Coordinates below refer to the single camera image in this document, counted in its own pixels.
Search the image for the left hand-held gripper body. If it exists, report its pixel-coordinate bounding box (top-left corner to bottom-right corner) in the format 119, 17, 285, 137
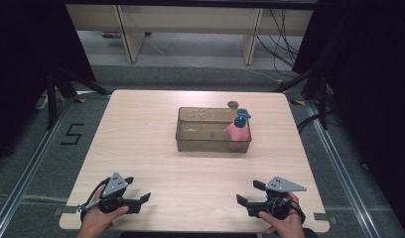
77, 172, 143, 215

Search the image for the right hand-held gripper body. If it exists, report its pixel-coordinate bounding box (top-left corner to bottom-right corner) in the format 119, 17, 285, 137
245, 176, 308, 221

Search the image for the pink spray bottle blue nozzle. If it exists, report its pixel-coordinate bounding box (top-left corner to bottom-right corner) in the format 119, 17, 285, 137
225, 108, 252, 153

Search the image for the clear brown plastic box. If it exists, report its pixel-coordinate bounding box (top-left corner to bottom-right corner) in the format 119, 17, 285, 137
175, 106, 252, 154

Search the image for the person's left hand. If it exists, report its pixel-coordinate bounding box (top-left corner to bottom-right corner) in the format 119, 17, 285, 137
80, 186, 131, 230

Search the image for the person's right hand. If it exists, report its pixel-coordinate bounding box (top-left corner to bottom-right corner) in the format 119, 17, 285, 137
257, 190, 306, 236

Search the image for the grey tape strip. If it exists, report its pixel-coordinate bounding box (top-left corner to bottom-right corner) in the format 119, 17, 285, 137
54, 204, 79, 216
313, 212, 339, 226

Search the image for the black metal stand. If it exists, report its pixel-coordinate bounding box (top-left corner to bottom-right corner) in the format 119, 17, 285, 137
272, 64, 330, 132
46, 64, 113, 131

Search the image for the black curtain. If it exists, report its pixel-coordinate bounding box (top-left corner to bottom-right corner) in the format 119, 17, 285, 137
291, 0, 405, 236
0, 0, 96, 165

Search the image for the black gripper strap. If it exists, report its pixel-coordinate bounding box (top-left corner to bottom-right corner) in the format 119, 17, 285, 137
79, 177, 112, 223
289, 197, 307, 226

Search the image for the metal floor rail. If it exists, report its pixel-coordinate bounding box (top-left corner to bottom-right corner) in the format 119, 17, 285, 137
0, 98, 76, 238
304, 98, 381, 238

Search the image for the thick black floor cable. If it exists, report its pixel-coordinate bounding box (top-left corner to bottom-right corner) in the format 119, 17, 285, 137
296, 112, 334, 134

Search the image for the bundle of black cables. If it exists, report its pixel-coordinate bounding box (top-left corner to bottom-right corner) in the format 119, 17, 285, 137
255, 9, 300, 69

